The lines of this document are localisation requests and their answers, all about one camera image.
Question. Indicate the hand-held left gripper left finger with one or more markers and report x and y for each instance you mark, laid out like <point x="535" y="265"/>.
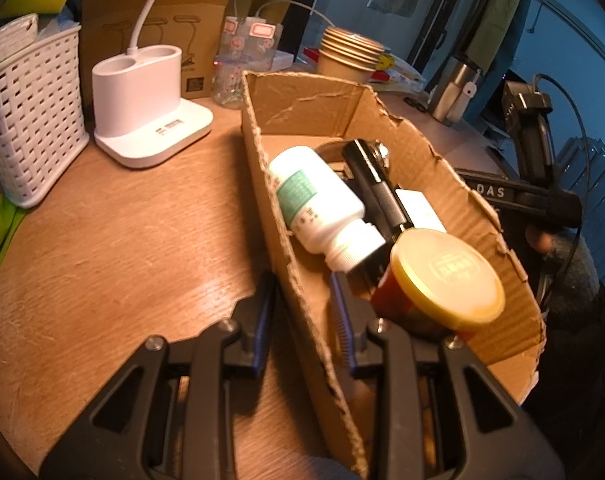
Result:
<point x="265" y="330"/>

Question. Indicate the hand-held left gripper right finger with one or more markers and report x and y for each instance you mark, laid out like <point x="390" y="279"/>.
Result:
<point x="340" y="325"/>

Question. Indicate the torn cardboard box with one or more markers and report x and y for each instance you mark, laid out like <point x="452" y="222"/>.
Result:
<point x="432" y="170"/>

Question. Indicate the small white box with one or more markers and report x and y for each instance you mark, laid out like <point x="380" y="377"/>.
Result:
<point x="422" y="210"/>

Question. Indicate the red can with yellow lid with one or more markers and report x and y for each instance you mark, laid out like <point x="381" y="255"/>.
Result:
<point x="445" y="280"/>

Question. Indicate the white pill bottle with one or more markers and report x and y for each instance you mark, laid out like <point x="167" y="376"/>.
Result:
<point x="310" y="205"/>

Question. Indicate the person's right forearm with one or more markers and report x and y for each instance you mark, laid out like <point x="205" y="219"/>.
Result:
<point x="582" y="270"/>

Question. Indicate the person's right hand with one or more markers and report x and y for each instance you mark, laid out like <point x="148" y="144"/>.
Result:
<point x="541" y="241"/>

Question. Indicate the grey padded headboard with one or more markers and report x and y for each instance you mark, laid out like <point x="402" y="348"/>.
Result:
<point x="602" y="175"/>

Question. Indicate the black television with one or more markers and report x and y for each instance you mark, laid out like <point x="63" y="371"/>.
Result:
<point x="494" y="105"/>

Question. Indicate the stainless steel tumbler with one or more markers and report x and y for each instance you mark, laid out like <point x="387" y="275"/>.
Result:
<point x="452" y="90"/>

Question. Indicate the black scissors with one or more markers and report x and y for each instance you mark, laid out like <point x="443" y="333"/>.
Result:
<point x="416" y="104"/>

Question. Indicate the stack of papers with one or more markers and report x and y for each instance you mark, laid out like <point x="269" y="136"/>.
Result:
<point x="407" y="76"/>

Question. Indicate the white air conditioner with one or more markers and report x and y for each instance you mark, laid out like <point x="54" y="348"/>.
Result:
<point x="577" y="27"/>

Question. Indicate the dark clothing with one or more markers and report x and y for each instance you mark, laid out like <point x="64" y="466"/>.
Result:
<point x="572" y="385"/>

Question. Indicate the stack of brown paper cups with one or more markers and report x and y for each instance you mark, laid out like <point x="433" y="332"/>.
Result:
<point x="347" y="57"/>

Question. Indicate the white desk lamp base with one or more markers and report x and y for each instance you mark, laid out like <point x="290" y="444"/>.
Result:
<point x="137" y="100"/>

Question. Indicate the clear glass jar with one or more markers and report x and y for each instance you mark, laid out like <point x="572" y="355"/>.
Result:
<point x="242" y="60"/>

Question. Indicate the brown lamp packaging box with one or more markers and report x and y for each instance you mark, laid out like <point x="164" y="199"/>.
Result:
<point x="197" y="25"/>

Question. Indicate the white woven plastic basket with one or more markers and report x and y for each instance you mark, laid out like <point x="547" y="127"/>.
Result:
<point x="32" y="120"/>

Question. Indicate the white packs in basket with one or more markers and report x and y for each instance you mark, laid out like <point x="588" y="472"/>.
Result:
<point x="7" y="42"/>

